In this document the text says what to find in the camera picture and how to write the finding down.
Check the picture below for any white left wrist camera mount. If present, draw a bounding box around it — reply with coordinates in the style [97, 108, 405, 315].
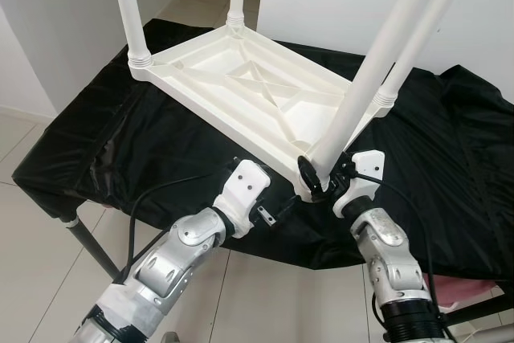
[213, 160, 272, 238]

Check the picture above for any white plastic table top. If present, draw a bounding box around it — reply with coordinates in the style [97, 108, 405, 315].
[128, 26, 394, 199]

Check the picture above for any black cloth table cover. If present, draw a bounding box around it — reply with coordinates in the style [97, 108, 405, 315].
[12, 18, 514, 272]

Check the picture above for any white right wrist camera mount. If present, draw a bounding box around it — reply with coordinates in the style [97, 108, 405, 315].
[333, 150, 386, 217]

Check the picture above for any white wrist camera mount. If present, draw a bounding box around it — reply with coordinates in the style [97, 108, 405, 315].
[333, 150, 386, 217]
[213, 160, 272, 238]

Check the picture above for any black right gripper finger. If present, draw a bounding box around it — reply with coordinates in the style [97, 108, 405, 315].
[296, 157, 323, 194]

